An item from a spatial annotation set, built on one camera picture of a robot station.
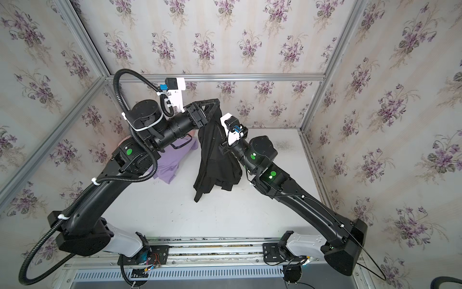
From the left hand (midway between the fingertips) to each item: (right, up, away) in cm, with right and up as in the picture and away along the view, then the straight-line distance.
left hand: (216, 97), depth 50 cm
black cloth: (-2, -21, +13) cm, 25 cm away
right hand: (0, -5, +7) cm, 9 cm away
